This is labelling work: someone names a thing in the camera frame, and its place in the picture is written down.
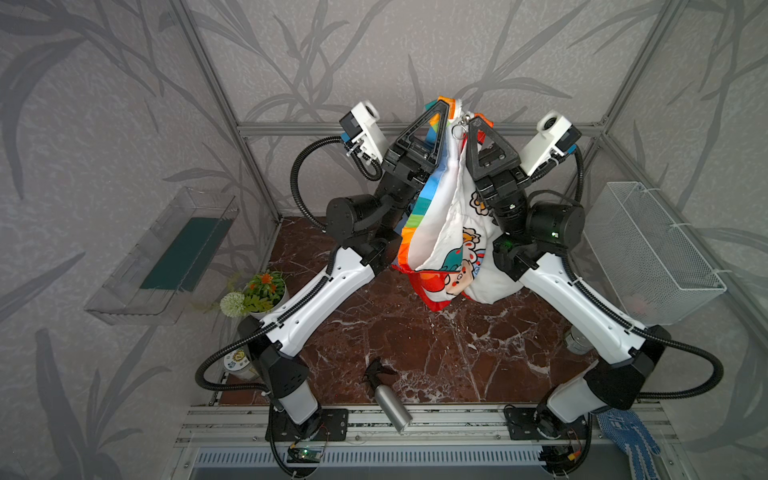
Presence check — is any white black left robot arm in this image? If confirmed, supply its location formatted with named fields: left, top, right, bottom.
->
left=245, top=97, right=455, bottom=438

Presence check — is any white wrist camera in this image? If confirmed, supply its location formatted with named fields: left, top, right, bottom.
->
left=519, top=110, right=582, bottom=177
left=339, top=100, right=388, bottom=163

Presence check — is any silver spray bottle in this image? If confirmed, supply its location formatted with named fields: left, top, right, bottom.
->
left=363, top=357, right=412, bottom=434

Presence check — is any white colourful children's jacket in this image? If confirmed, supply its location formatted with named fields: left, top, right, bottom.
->
left=393, top=98, right=523, bottom=311

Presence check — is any blue white work glove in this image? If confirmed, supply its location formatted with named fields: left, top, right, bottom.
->
left=596, top=409, right=661, bottom=480

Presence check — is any clear plastic wall shelf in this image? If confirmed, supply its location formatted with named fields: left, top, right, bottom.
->
left=84, top=187, right=240, bottom=326

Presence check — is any small potted flower plant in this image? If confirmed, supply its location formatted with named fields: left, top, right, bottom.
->
left=218, top=270, right=289, bottom=318

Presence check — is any silver metal tin can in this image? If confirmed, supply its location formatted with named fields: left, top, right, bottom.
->
left=564, top=326, right=594, bottom=355

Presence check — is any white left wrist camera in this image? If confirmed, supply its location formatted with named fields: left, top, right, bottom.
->
left=339, top=100, right=388, bottom=163

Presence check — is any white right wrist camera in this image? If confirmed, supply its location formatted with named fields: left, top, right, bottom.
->
left=519, top=110, right=582, bottom=177

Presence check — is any white wire mesh basket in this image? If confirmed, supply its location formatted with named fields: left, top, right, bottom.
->
left=584, top=181, right=727, bottom=326

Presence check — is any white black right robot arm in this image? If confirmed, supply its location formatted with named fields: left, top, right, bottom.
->
left=466, top=113, right=672, bottom=439

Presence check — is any aluminium frame profile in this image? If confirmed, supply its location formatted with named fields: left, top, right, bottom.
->
left=167, top=0, right=768, bottom=337

